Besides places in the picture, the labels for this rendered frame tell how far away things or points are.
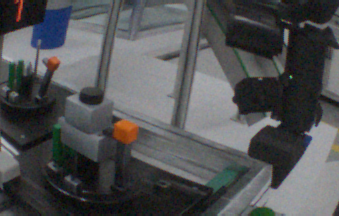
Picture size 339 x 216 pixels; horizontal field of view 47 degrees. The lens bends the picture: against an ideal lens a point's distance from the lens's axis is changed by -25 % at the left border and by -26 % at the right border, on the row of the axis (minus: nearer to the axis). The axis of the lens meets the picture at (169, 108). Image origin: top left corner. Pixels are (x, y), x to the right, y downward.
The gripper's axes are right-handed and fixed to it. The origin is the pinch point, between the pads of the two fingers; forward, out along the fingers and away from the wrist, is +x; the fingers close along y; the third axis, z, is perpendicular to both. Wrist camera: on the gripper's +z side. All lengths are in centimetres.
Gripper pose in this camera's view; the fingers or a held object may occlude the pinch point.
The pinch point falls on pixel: (282, 164)
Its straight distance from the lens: 55.4
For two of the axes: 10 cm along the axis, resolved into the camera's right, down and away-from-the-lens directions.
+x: -1.5, 9.2, 3.7
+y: -5.0, 2.5, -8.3
